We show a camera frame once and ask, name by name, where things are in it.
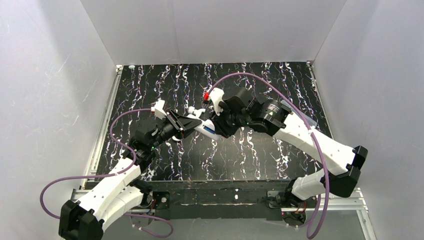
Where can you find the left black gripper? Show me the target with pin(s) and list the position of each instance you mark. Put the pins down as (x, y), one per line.
(175, 122)

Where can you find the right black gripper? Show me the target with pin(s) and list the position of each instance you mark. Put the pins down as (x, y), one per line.
(220, 122)

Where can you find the blue battery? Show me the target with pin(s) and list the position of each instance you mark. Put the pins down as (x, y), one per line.
(208, 129)

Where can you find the white remote control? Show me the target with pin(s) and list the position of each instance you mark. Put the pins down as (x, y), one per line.
(199, 128)

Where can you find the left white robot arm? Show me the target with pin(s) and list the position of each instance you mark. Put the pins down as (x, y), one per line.
(122, 189)

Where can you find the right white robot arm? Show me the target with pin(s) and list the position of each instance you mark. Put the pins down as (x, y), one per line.
(275, 119)

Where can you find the white plastic faucet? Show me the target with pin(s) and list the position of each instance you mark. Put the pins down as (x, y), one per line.
(196, 112)

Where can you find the clear plastic screw box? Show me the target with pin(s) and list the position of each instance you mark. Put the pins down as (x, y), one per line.
(312, 123)

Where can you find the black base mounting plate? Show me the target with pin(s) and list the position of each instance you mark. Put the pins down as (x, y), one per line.
(277, 203)

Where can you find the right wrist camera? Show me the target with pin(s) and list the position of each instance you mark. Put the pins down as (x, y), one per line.
(215, 96)

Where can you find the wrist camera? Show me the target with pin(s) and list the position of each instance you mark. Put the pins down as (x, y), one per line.
(215, 96)
(158, 109)

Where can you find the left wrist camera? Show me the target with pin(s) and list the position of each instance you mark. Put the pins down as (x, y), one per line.
(158, 109)

